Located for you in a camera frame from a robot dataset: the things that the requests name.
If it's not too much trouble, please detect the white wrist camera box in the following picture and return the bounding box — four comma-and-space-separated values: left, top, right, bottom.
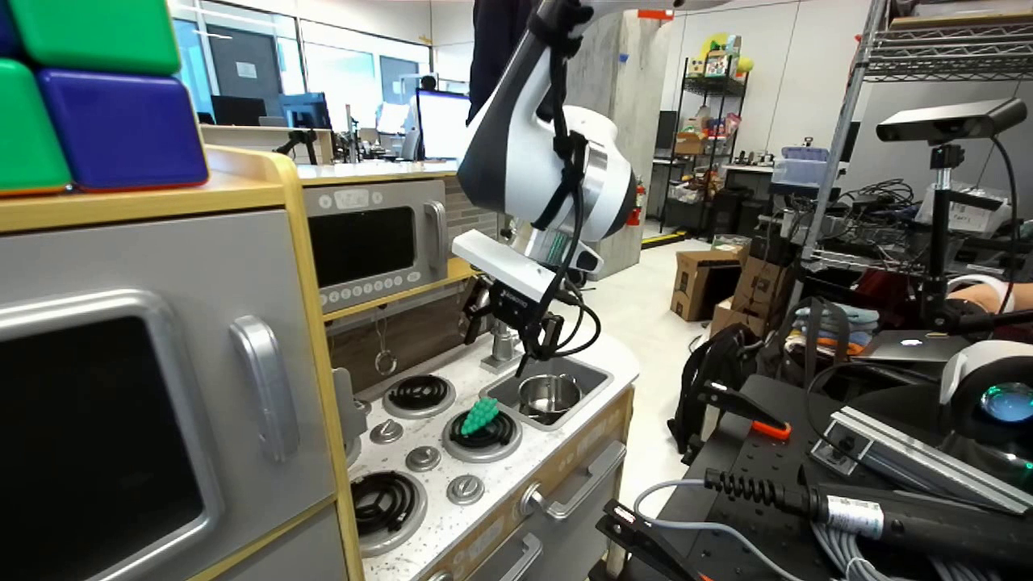
452, 228, 554, 303

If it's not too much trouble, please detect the toy microwave oven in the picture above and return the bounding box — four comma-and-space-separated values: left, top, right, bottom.
305, 179, 449, 313

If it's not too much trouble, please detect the coiled grey cable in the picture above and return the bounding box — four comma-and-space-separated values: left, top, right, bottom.
631, 478, 1005, 581

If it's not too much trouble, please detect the toy kitchen play set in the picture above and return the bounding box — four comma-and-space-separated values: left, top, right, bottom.
0, 141, 642, 581

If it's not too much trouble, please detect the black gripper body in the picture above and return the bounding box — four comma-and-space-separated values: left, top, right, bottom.
461, 278, 563, 362

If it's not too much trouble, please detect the stove burner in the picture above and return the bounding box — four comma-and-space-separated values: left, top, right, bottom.
384, 373, 455, 420
352, 470, 426, 555
442, 409, 522, 460

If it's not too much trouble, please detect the green toy object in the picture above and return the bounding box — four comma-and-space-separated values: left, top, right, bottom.
458, 398, 499, 437

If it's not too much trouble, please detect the grey toy sink basin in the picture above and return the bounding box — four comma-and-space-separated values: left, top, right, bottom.
489, 358, 607, 428

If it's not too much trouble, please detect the cardboard box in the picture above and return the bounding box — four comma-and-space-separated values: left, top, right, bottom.
673, 247, 741, 324

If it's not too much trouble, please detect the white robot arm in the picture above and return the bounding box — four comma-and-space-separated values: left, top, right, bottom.
452, 0, 685, 358

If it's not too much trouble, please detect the silver toy faucet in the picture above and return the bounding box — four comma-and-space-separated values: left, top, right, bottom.
481, 324, 521, 371

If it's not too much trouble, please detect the back left stove burner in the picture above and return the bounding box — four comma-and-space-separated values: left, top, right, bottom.
384, 373, 455, 420

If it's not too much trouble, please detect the blue foam block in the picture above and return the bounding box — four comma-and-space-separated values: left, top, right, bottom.
40, 69, 209, 189

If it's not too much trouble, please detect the silver metal pot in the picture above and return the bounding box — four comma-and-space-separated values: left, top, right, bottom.
521, 373, 580, 421

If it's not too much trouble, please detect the front left stove burner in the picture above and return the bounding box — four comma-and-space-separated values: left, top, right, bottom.
352, 470, 426, 555

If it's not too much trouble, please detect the back right stove burner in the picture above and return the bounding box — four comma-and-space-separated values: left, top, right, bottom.
442, 409, 522, 460

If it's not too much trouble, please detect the black camera on stand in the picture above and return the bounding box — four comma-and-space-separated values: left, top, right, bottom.
874, 95, 1026, 329

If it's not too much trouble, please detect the green foam block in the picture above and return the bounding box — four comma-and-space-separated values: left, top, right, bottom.
0, 0, 182, 74

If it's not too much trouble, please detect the orange black clamp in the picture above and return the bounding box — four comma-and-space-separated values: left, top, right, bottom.
701, 382, 795, 443

